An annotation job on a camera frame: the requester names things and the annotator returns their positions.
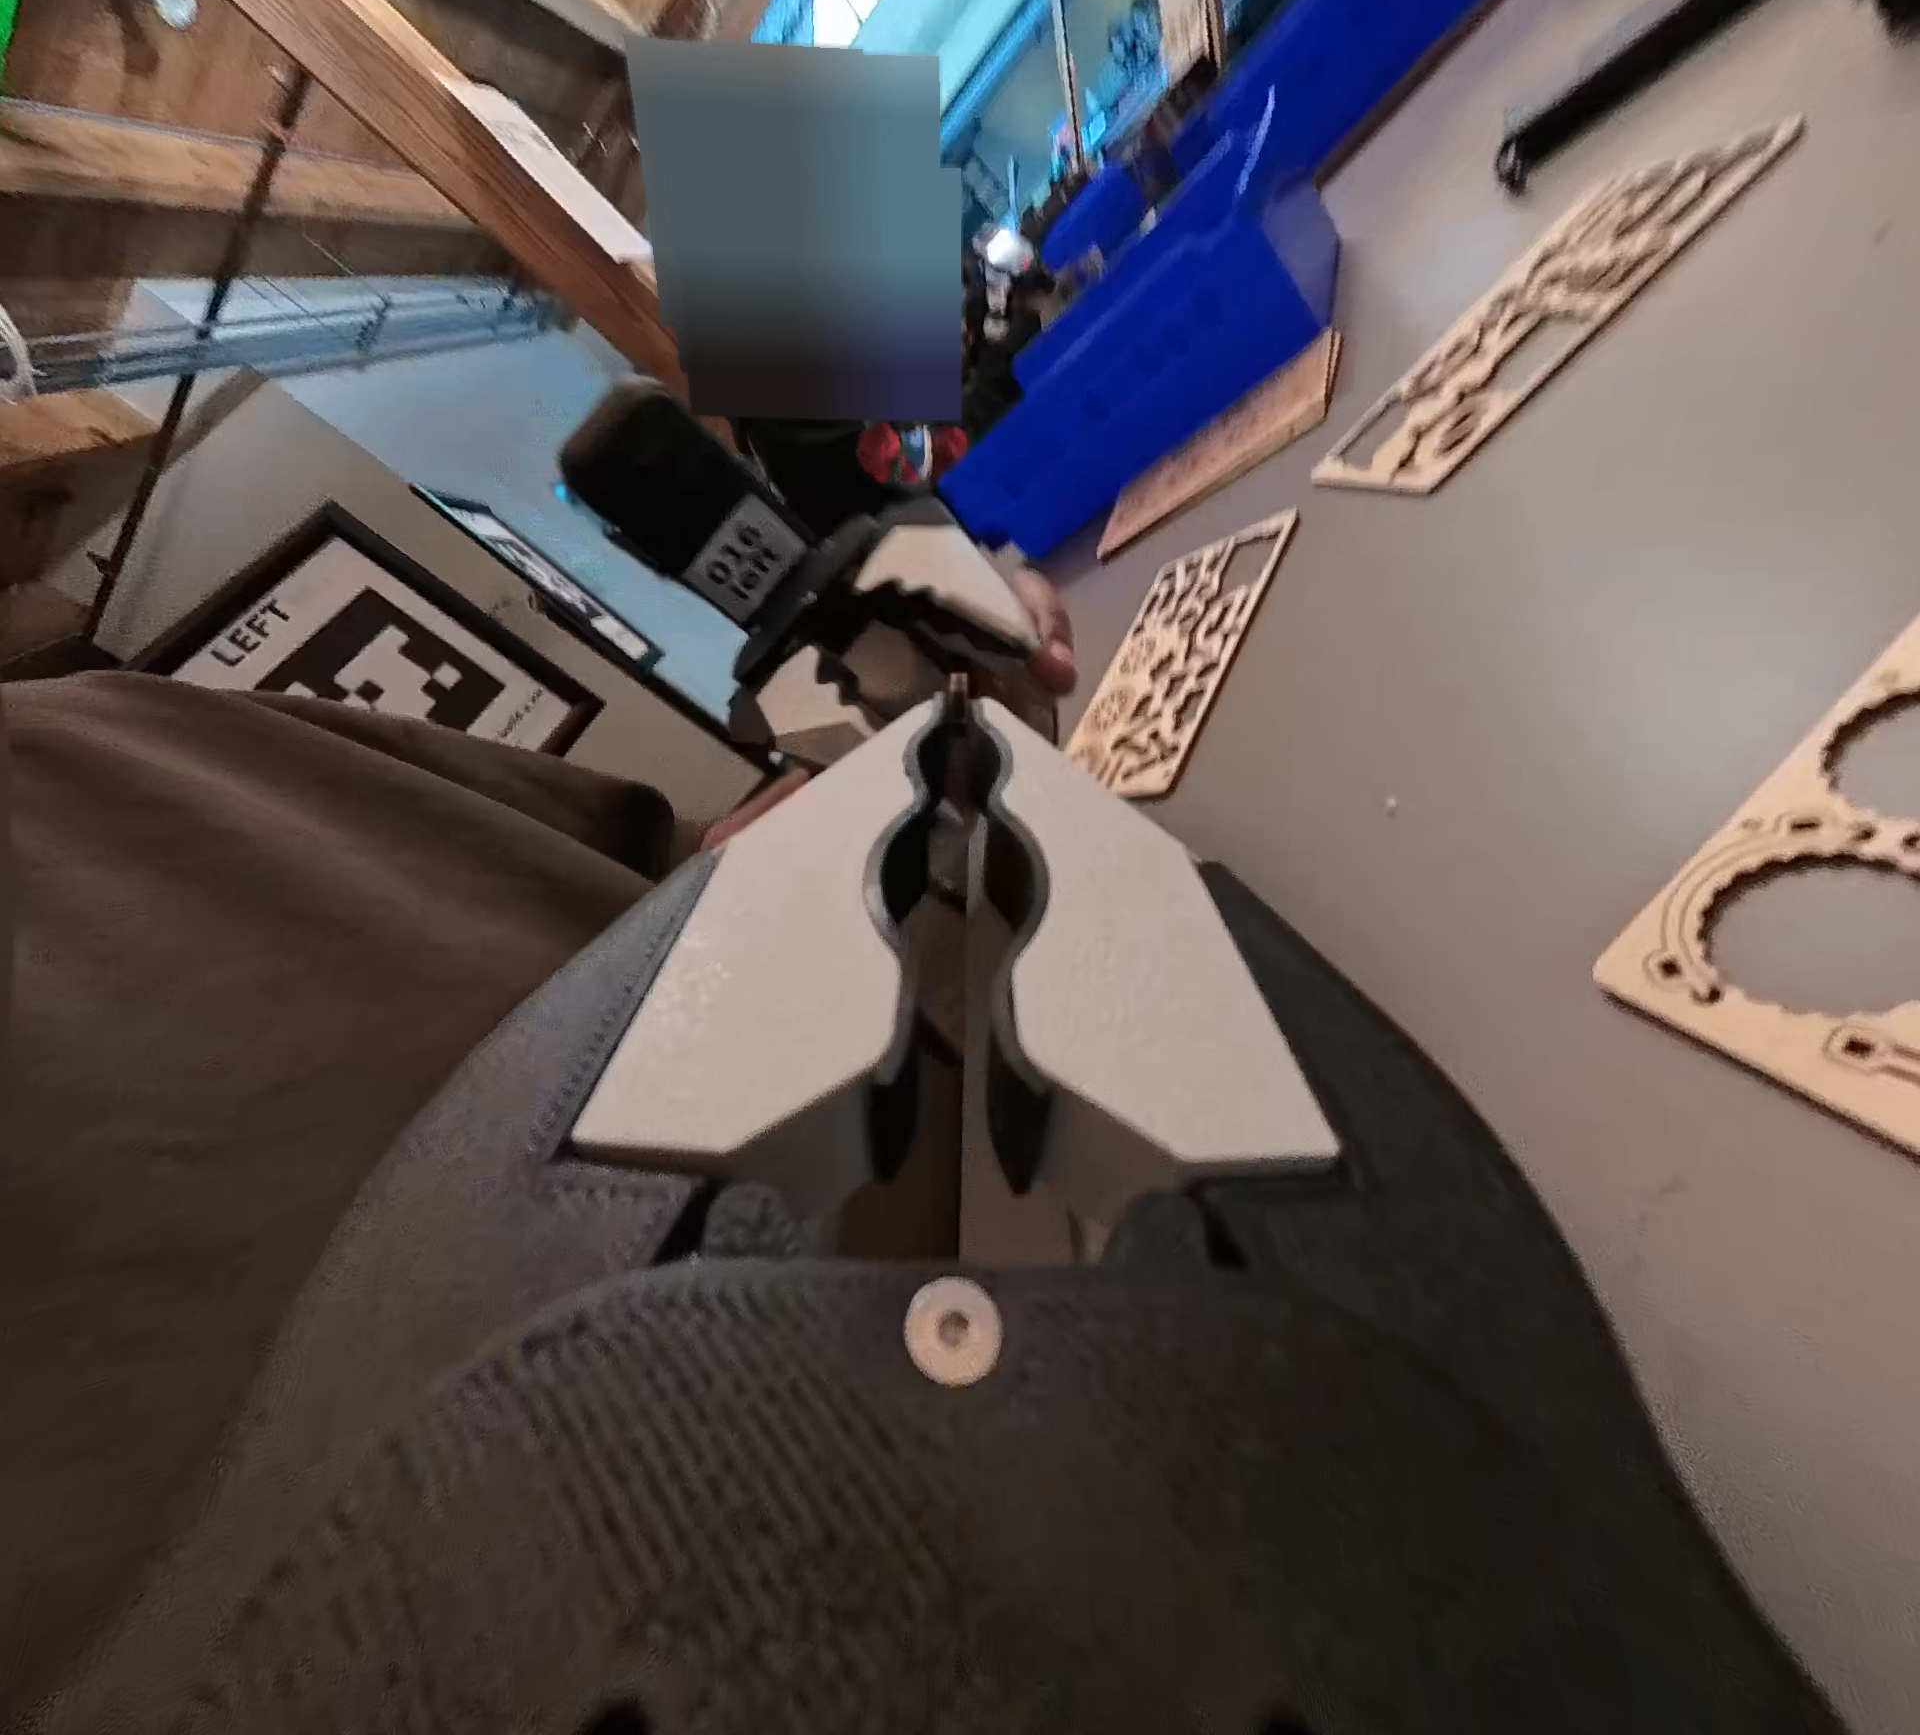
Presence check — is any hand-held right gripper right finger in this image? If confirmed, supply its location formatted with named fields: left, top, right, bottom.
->
left=961, top=696, right=1344, bottom=1198

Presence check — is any wooden sheet with large cutouts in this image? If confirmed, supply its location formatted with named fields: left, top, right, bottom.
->
left=1310, top=113, right=1806, bottom=498

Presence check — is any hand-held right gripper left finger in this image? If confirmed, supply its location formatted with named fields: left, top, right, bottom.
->
left=568, top=691, right=977, bottom=1189

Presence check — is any wooden sheet with gear cutouts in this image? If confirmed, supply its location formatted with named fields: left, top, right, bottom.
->
left=1063, top=505, right=1303, bottom=802

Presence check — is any framed black and white sign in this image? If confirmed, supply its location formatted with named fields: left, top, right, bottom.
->
left=133, top=499, right=606, bottom=759
left=409, top=485, right=667, bottom=675

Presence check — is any person's left hand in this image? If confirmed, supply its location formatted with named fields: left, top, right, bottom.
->
left=1002, top=566, right=1082, bottom=702

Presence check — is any stack of engraved wooden sheets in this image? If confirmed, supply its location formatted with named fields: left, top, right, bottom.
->
left=1095, top=326, right=1344, bottom=564

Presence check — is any wooden sheet with round holes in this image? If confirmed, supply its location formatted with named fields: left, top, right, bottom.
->
left=1591, top=614, right=1920, bottom=1162

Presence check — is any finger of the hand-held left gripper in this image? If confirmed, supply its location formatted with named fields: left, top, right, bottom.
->
left=848, top=517, right=1041, bottom=657
left=742, top=645, right=921, bottom=768

